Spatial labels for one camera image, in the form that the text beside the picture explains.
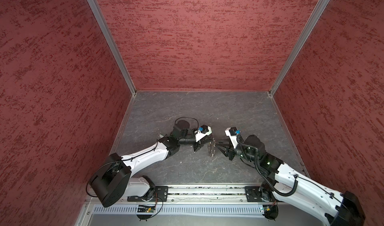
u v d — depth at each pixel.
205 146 0.69
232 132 0.64
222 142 0.74
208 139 0.72
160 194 0.74
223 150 0.70
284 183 0.53
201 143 0.68
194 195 0.76
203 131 0.64
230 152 0.64
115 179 0.41
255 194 0.74
